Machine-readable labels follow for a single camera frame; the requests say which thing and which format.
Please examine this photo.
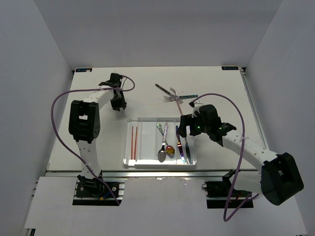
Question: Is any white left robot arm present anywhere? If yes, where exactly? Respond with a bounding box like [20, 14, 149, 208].
[68, 73, 127, 196]

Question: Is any blue label sticker right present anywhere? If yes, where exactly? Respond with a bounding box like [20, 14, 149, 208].
[221, 66, 239, 70]

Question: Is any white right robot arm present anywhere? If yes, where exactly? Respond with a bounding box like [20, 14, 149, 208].
[177, 105, 304, 206]

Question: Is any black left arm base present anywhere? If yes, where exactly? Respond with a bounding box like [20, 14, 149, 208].
[72, 175, 123, 207]

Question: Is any black handled fork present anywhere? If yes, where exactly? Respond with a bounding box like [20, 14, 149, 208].
[155, 84, 177, 98]

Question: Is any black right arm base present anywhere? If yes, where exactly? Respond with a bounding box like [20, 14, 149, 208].
[201, 170, 249, 209]

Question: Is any pink handled fork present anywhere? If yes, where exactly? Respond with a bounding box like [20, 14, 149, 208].
[174, 98, 183, 116]

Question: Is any black handled spoon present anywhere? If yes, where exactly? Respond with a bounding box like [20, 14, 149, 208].
[156, 123, 170, 158]

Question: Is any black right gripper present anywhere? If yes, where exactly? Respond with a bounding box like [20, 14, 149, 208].
[176, 113, 210, 138]

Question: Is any blue label sticker left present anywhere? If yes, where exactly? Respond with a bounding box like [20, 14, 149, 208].
[75, 68, 92, 73]

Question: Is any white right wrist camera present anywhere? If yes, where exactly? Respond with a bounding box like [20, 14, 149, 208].
[189, 99, 204, 113]

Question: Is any white divided cutlery tray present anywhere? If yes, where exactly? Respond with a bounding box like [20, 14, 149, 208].
[123, 118, 197, 169]

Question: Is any rainbow iridescent knife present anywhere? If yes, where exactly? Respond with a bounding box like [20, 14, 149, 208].
[176, 125, 186, 164]

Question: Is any orange chopstick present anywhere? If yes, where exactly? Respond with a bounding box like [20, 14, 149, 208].
[131, 126, 134, 160]
[134, 126, 138, 161]

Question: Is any pink handled spoon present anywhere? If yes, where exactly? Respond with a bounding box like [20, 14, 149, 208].
[157, 122, 168, 162]

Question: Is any green handled fork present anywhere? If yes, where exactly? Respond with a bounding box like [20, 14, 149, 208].
[163, 94, 198, 102]

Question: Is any ornate silver knife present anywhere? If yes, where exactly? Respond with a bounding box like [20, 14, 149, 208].
[185, 138, 192, 164]

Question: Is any rainbow iridescent spoon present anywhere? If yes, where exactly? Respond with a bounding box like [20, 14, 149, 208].
[165, 145, 175, 156]

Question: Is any blue label sticker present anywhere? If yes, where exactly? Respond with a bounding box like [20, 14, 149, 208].
[221, 66, 239, 70]
[75, 68, 92, 73]

